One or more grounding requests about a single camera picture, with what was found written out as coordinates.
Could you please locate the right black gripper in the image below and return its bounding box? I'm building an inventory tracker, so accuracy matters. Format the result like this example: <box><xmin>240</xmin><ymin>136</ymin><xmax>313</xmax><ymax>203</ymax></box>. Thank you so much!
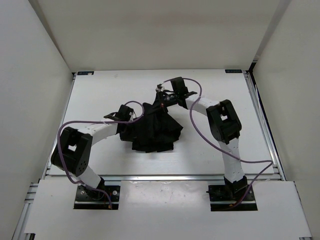
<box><xmin>147</xmin><ymin>91</ymin><xmax>179</xmax><ymax>116</ymax></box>

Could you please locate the black skirt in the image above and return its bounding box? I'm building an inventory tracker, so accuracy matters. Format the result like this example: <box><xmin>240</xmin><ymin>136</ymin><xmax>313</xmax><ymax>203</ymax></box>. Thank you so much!
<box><xmin>122</xmin><ymin>94</ymin><xmax>183</xmax><ymax>153</ymax></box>

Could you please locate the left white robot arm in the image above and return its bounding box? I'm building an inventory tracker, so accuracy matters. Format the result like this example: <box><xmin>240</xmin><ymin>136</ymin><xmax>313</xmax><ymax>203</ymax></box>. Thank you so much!
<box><xmin>50</xmin><ymin>120</ymin><xmax>133</xmax><ymax>200</ymax></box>

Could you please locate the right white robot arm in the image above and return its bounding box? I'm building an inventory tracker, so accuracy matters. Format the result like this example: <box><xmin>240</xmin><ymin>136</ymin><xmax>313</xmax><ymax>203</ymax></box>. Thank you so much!
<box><xmin>156</xmin><ymin>91</ymin><xmax>248</xmax><ymax>200</ymax></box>

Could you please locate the white front cover panel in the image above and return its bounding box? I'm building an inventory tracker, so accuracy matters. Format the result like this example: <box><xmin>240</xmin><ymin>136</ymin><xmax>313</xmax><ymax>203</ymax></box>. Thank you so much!
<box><xmin>25</xmin><ymin>180</ymin><xmax>311</xmax><ymax>240</ymax></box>

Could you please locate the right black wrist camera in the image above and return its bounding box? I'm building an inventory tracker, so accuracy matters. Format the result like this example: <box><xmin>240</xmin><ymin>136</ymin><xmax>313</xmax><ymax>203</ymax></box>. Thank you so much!
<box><xmin>155</xmin><ymin>76</ymin><xmax>197</xmax><ymax>99</ymax></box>

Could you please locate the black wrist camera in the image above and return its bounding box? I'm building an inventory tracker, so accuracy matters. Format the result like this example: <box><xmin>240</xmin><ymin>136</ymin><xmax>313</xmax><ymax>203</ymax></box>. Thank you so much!
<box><xmin>155</xmin><ymin>76</ymin><xmax>197</xmax><ymax>99</ymax></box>
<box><xmin>103</xmin><ymin>104</ymin><xmax>134</xmax><ymax>122</ymax></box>

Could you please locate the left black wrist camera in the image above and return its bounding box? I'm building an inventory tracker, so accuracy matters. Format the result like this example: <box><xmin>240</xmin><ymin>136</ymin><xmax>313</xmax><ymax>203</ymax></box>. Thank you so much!
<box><xmin>103</xmin><ymin>104</ymin><xmax>134</xmax><ymax>122</ymax></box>

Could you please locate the front aluminium rail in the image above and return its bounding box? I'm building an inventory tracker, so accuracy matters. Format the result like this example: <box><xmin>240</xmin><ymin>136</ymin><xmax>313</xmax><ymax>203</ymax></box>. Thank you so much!
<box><xmin>102</xmin><ymin>174</ymin><xmax>224</xmax><ymax>181</ymax></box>

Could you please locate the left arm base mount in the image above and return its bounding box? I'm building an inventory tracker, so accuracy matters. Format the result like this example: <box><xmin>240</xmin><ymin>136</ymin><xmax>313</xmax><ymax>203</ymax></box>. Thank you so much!
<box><xmin>73</xmin><ymin>185</ymin><xmax>121</xmax><ymax>210</ymax></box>

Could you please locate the right aluminium frame rail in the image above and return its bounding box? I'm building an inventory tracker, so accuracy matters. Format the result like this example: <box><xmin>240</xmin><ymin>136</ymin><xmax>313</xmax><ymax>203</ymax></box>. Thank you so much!
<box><xmin>243</xmin><ymin>71</ymin><xmax>287</xmax><ymax>181</ymax></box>

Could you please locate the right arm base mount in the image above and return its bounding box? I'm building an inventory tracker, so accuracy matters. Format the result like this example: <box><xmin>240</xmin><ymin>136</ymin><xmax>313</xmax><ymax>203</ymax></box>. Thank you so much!
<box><xmin>206</xmin><ymin>185</ymin><xmax>258</xmax><ymax>212</ymax></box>

